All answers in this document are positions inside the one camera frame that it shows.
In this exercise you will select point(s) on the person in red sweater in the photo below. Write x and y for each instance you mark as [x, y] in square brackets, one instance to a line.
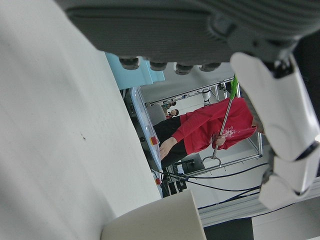
[205, 125]

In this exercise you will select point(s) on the beige paper cup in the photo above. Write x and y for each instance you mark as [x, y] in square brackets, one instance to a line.
[150, 220]

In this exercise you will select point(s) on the aluminium frame cage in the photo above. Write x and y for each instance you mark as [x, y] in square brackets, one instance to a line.
[258, 145]

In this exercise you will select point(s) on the light blue panel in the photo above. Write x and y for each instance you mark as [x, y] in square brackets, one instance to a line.
[130, 77]

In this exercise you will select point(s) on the red emergency stop button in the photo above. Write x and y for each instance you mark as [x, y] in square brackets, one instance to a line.
[154, 141]

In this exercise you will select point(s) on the white standing robot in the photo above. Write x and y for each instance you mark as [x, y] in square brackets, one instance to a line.
[206, 96]

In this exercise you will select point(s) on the black chair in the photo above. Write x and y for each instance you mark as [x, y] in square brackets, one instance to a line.
[191, 162]

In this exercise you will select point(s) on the aluminium profile rail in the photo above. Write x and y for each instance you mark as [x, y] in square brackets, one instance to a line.
[225, 212]

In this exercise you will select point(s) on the distant person in dark clothes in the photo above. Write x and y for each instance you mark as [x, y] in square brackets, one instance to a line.
[173, 113]

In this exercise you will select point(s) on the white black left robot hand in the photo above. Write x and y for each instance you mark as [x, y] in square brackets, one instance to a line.
[175, 30]

